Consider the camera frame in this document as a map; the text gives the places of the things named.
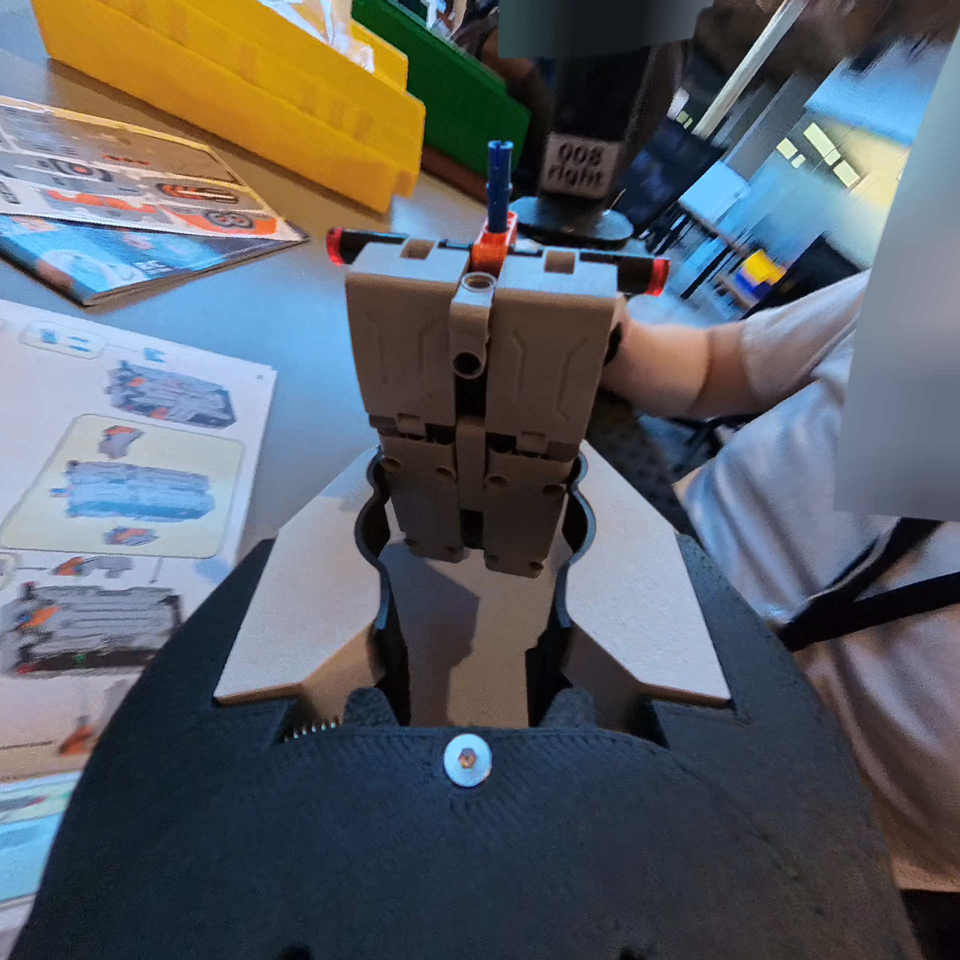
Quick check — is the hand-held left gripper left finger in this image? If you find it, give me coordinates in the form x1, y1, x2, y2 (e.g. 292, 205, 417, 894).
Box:
213, 446, 411, 727

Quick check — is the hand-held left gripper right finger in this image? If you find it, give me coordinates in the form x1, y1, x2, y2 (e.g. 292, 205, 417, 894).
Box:
527, 437, 734, 727

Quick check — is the grey toy brick model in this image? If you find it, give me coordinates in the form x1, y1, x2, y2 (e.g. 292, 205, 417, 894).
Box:
326, 140, 671, 579

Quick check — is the person's right forearm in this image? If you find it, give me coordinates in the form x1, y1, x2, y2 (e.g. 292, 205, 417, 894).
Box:
600, 296, 721, 421

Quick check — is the grey desk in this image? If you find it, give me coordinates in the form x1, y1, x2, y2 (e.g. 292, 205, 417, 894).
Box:
0, 0, 601, 729

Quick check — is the green plastic bin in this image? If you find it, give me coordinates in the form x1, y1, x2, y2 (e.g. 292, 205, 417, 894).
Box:
351, 0, 534, 177

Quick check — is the black studded panel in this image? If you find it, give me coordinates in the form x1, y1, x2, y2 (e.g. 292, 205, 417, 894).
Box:
585, 390, 706, 541

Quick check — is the person's white shirt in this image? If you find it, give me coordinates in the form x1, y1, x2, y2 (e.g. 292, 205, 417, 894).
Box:
675, 266, 960, 894

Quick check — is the open instruction booklet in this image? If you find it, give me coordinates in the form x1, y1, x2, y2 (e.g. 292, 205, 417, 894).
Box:
0, 300, 279, 781

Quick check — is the pile of clear plastic bags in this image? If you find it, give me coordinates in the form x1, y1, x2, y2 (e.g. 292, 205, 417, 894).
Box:
255, 0, 376, 72

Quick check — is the light blue printed sheet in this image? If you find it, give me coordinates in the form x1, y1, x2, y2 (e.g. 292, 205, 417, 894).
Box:
0, 774, 82, 909

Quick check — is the yellow plastic bin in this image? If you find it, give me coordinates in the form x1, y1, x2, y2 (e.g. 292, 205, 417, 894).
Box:
30, 0, 427, 215

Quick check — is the small blue booklet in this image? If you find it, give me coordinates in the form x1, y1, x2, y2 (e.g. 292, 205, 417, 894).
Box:
0, 213, 309, 307

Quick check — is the sticker sheet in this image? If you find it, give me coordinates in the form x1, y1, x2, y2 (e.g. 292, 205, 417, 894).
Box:
0, 97, 309, 241

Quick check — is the black shoulder strap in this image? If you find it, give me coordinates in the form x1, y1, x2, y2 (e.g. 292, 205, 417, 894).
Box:
778, 517, 960, 654

